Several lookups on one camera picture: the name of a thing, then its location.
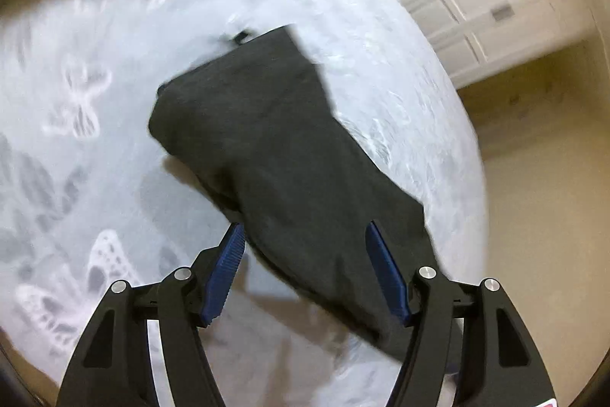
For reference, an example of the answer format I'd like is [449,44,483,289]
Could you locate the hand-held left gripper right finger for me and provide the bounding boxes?
[364,220,558,407]

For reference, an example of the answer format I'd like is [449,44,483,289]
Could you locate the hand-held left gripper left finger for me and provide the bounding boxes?
[56,222,249,407]

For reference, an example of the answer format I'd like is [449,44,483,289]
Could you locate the black pants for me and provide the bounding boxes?
[148,24,465,362]

